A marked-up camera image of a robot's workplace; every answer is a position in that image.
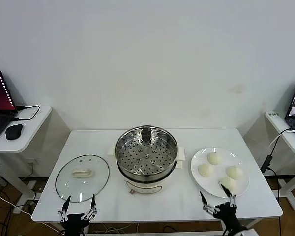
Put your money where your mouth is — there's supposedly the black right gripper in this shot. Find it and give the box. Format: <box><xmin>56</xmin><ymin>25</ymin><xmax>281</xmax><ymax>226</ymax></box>
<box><xmin>200</xmin><ymin>183</ymin><xmax>240</xmax><ymax>231</ymax></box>

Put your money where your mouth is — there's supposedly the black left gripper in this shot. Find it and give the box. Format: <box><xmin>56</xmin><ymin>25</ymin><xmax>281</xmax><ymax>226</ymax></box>
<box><xmin>58</xmin><ymin>194</ymin><xmax>98</xmax><ymax>236</ymax></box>

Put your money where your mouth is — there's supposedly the white steamed baozi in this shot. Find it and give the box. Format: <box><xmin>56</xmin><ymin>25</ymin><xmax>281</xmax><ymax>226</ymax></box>
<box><xmin>220</xmin><ymin>177</ymin><xmax>238</xmax><ymax>194</ymax></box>
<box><xmin>207</xmin><ymin>152</ymin><xmax>223</xmax><ymax>166</ymax></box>
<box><xmin>226</xmin><ymin>165</ymin><xmax>244</xmax><ymax>180</ymax></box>
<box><xmin>198</xmin><ymin>163</ymin><xmax>214</xmax><ymax>177</ymax></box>

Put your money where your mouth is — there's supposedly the glass lid cream handle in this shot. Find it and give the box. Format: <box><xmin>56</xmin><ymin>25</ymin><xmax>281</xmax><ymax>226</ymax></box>
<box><xmin>55</xmin><ymin>154</ymin><xmax>111</xmax><ymax>203</ymax></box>

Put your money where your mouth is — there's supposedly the black computer mouse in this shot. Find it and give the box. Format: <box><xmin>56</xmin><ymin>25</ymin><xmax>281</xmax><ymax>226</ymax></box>
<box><xmin>5</xmin><ymin>124</ymin><xmax>24</xmax><ymax>141</ymax></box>

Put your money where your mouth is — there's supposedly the stainless steel steamer pot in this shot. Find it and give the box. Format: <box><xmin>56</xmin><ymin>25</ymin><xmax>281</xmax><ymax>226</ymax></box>
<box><xmin>108</xmin><ymin>145</ymin><xmax>186</xmax><ymax>196</ymax></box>

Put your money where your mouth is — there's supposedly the perforated steel steamer basket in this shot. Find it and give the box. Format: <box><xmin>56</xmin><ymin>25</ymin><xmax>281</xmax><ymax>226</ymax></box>
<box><xmin>114</xmin><ymin>125</ymin><xmax>179</xmax><ymax>177</ymax></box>

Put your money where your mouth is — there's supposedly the round white plate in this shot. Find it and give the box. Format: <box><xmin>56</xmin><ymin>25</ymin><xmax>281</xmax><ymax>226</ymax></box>
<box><xmin>190</xmin><ymin>147</ymin><xmax>250</xmax><ymax>199</ymax></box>

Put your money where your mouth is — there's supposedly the white power strip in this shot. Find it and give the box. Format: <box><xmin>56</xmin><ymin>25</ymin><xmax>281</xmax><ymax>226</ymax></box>
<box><xmin>12</xmin><ymin>206</ymin><xmax>34</xmax><ymax>217</ymax></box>

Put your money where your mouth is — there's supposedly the white side table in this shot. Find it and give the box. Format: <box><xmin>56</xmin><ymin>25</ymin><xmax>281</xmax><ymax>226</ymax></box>
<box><xmin>0</xmin><ymin>105</ymin><xmax>72</xmax><ymax>197</ymax></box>
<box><xmin>243</xmin><ymin>110</ymin><xmax>295</xmax><ymax>212</ymax></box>

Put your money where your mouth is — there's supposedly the black power adapter cable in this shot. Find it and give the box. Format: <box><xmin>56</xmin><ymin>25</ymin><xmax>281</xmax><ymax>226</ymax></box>
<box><xmin>260</xmin><ymin>147</ymin><xmax>277</xmax><ymax>173</ymax></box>

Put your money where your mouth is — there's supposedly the white laptop cable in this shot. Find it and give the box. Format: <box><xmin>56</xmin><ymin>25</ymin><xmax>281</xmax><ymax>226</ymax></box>
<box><xmin>270</xmin><ymin>128</ymin><xmax>295</xmax><ymax>150</ymax></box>

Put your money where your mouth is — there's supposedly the black laptop cable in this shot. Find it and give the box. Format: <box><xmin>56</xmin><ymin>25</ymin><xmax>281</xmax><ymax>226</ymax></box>
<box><xmin>11</xmin><ymin>105</ymin><xmax>41</xmax><ymax>121</ymax></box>

